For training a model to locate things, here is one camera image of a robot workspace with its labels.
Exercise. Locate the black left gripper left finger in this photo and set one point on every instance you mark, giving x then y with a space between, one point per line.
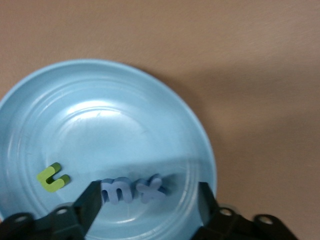
91 202

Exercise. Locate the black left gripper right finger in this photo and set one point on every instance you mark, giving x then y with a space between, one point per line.
207 207

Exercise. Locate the blue foam letter m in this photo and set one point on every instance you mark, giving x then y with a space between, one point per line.
120 183

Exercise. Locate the green foam letter u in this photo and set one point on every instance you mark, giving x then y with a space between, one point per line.
52 186

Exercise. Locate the blue foam letter x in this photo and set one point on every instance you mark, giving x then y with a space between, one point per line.
150 190

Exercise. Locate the blue plate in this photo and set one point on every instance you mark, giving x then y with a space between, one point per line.
100 125

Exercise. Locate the brown table mat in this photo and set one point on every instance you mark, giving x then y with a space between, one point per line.
250 75

